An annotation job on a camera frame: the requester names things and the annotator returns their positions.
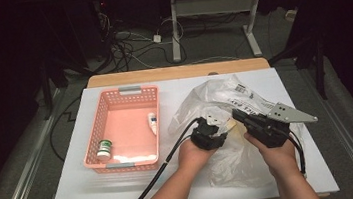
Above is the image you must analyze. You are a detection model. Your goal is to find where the thin black floor cable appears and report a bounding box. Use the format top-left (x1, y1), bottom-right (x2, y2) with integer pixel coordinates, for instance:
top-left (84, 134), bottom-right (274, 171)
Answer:
top-left (45, 95), bottom-right (89, 164)

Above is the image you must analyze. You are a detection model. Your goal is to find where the wooden table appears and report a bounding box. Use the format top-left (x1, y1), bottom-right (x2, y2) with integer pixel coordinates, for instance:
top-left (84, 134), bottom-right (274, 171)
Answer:
top-left (41, 50), bottom-right (331, 199)

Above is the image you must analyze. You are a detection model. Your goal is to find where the white metal desk frame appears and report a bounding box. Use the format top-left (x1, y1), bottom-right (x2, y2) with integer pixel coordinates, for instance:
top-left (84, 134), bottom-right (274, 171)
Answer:
top-left (152, 0), bottom-right (315, 68)

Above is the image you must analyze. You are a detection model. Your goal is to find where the white bottle with green cap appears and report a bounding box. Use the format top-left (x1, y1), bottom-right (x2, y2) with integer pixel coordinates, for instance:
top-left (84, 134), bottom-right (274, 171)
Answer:
top-left (94, 138), bottom-right (115, 164)

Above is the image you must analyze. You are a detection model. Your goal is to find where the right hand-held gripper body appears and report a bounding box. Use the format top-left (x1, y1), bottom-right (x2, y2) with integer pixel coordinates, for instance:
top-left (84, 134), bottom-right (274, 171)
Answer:
top-left (244, 98), bottom-right (321, 152)

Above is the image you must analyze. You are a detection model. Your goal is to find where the right hand-held gripper black cable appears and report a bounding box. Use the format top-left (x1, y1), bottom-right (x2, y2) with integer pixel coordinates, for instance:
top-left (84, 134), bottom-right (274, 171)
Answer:
top-left (287, 130), bottom-right (309, 179)

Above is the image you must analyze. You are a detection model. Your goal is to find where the bundle of black cables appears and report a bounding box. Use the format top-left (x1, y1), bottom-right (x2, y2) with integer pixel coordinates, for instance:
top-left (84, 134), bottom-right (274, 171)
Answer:
top-left (97, 2), bottom-right (189, 75)

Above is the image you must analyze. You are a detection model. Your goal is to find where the person's left hand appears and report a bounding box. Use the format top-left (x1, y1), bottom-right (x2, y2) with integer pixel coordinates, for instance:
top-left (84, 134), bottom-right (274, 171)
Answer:
top-left (174, 135), bottom-right (221, 178)

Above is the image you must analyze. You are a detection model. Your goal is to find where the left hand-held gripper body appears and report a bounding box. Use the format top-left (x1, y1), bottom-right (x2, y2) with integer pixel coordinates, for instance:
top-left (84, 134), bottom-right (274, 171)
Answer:
top-left (188, 112), bottom-right (227, 153)

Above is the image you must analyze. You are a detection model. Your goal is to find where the small white tube blue label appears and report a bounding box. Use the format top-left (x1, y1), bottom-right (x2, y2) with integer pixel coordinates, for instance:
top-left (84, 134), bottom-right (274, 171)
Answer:
top-left (146, 111), bottom-right (160, 138)

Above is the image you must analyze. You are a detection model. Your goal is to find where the clear plastic bag with smiley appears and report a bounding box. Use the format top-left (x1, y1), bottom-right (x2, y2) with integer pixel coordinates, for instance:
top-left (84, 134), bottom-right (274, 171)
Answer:
top-left (162, 67), bottom-right (311, 198)

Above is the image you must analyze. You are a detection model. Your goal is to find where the flat white packet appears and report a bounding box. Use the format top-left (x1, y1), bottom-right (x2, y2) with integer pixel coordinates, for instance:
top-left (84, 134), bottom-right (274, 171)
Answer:
top-left (112, 150), bottom-right (158, 166)

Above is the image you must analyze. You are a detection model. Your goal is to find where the hand-held gripper black cable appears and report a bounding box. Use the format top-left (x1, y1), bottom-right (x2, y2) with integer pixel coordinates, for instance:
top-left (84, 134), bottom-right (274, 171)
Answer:
top-left (88, 116), bottom-right (212, 199)
top-left (287, 130), bottom-right (309, 179)

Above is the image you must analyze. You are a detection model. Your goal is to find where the pink plastic basket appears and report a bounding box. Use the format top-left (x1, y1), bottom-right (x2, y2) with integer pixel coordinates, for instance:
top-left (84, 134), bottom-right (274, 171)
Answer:
top-left (75, 82), bottom-right (169, 178)

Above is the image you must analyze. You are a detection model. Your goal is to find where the left hand-held gripper black cable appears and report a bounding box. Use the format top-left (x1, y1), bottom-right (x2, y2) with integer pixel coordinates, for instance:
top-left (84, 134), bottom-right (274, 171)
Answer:
top-left (88, 116), bottom-right (212, 199)

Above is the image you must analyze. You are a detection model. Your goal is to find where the black stand leg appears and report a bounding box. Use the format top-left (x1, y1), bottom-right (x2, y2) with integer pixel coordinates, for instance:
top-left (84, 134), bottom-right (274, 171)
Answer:
top-left (36, 58), bottom-right (58, 122)
top-left (311, 38), bottom-right (331, 101)

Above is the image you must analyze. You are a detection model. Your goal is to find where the person's right hand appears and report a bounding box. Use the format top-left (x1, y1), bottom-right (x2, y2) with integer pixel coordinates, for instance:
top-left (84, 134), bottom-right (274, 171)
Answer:
top-left (243, 126), bottom-right (304, 182)

